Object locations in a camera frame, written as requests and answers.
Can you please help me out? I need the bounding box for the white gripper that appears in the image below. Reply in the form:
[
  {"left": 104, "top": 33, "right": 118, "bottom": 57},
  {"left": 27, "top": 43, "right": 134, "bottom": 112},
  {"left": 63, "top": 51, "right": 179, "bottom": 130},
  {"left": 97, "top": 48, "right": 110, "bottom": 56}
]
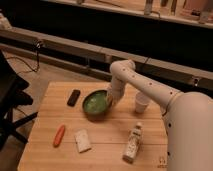
[{"left": 107, "top": 79, "right": 125, "bottom": 106}]

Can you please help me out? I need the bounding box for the green ceramic bowl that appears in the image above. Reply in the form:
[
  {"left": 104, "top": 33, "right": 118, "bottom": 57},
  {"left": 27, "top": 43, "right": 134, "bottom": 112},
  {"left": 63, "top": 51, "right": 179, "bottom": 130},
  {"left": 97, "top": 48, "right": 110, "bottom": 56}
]
[{"left": 82, "top": 90, "right": 110, "bottom": 116}]

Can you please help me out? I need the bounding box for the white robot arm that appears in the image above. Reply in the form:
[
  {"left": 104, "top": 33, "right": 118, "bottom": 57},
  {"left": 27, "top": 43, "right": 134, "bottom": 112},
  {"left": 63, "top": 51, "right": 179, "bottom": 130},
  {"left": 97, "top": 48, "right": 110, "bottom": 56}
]
[{"left": 108, "top": 60, "right": 213, "bottom": 171}]

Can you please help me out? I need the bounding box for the white paper cup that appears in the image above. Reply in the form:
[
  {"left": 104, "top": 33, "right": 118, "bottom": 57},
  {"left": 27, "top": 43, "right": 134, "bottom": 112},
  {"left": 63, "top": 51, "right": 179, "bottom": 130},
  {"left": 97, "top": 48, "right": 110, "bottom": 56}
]
[{"left": 135, "top": 92, "right": 150, "bottom": 113}]

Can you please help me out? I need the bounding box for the black rectangular block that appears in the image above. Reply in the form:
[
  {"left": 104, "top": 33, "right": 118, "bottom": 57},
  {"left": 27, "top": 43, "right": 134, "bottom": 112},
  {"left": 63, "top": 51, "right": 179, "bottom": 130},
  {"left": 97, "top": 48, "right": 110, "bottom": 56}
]
[{"left": 67, "top": 89, "right": 80, "bottom": 107}]

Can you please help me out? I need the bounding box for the white squeeze bottle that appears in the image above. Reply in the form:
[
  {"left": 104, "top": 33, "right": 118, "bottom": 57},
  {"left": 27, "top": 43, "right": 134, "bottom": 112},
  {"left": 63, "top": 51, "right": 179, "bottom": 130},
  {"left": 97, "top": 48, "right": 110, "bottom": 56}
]
[{"left": 123, "top": 122, "right": 142, "bottom": 163}]

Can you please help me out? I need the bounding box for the white sponge block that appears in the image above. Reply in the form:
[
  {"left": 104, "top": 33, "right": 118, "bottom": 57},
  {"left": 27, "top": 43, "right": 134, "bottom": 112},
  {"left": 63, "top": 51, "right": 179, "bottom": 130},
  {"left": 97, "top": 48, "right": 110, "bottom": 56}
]
[{"left": 75, "top": 129, "right": 92, "bottom": 153}]

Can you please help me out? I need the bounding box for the orange carrot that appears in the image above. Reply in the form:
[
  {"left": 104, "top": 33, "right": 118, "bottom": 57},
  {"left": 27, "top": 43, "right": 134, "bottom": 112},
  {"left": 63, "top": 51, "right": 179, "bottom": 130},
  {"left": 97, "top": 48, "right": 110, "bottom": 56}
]
[{"left": 53, "top": 125, "right": 65, "bottom": 147}]

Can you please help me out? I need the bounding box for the black office chair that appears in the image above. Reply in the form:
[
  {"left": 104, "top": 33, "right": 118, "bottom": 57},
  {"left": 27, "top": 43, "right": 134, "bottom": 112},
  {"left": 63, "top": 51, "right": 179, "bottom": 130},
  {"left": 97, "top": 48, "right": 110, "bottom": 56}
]
[{"left": 0, "top": 50, "right": 37, "bottom": 150}]

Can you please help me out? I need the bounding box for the black cable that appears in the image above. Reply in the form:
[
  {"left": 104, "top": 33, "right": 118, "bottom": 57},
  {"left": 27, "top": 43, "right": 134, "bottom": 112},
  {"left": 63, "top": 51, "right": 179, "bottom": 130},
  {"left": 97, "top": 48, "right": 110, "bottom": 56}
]
[{"left": 4, "top": 40, "right": 44, "bottom": 75}]

